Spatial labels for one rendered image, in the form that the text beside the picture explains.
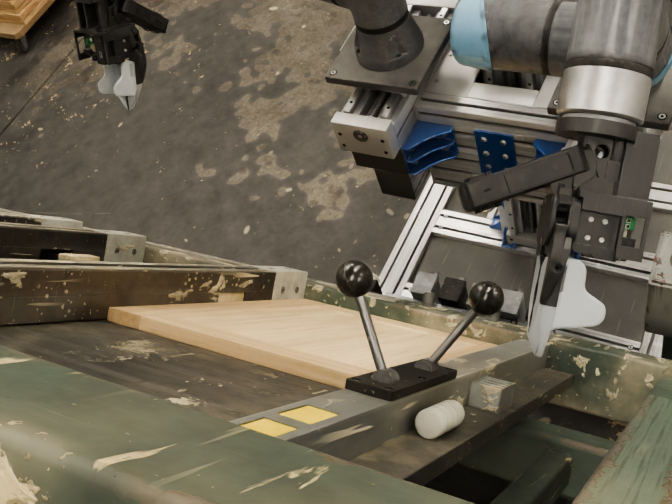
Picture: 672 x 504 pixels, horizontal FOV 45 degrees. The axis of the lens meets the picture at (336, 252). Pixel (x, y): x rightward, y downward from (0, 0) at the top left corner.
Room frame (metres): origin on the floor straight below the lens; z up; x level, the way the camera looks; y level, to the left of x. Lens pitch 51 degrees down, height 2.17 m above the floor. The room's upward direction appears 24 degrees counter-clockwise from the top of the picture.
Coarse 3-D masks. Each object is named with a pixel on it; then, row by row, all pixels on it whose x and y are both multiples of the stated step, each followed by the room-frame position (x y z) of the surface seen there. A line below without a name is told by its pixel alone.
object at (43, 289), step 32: (0, 288) 0.69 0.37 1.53; (32, 288) 0.71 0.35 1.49; (64, 288) 0.73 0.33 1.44; (96, 288) 0.75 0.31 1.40; (128, 288) 0.78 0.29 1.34; (160, 288) 0.81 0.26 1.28; (192, 288) 0.84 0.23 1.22; (224, 288) 0.87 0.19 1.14; (256, 288) 0.92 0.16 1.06; (288, 288) 0.96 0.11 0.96; (0, 320) 0.67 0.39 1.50; (32, 320) 0.69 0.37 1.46; (64, 320) 0.71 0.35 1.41
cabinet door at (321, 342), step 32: (128, 320) 0.71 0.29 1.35; (160, 320) 0.69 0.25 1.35; (192, 320) 0.72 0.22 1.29; (224, 320) 0.73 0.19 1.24; (256, 320) 0.75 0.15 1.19; (288, 320) 0.77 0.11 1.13; (320, 320) 0.79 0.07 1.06; (352, 320) 0.82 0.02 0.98; (384, 320) 0.83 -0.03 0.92; (224, 352) 0.60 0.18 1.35; (256, 352) 0.58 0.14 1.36; (288, 352) 0.57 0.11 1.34; (320, 352) 0.59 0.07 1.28; (352, 352) 0.60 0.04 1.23; (384, 352) 0.61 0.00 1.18; (416, 352) 0.62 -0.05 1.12; (448, 352) 0.64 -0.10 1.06
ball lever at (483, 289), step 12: (480, 288) 0.47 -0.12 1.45; (492, 288) 0.46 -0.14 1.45; (480, 300) 0.46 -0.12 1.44; (492, 300) 0.45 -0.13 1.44; (468, 312) 0.46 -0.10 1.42; (480, 312) 0.45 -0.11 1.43; (492, 312) 0.45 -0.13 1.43; (468, 324) 0.46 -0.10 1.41; (456, 336) 0.45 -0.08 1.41; (444, 348) 0.45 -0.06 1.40; (420, 360) 0.45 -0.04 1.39; (432, 360) 0.45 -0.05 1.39
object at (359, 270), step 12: (348, 264) 0.49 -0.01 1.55; (360, 264) 0.49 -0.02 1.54; (336, 276) 0.49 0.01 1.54; (348, 276) 0.48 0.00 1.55; (360, 276) 0.48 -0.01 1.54; (372, 276) 0.48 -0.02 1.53; (348, 288) 0.47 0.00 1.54; (360, 288) 0.47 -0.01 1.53; (360, 300) 0.47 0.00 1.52; (360, 312) 0.46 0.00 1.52; (372, 324) 0.44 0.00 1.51; (372, 336) 0.43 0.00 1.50; (372, 348) 0.42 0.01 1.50; (384, 372) 0.40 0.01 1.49; (396, 372) 0.40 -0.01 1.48
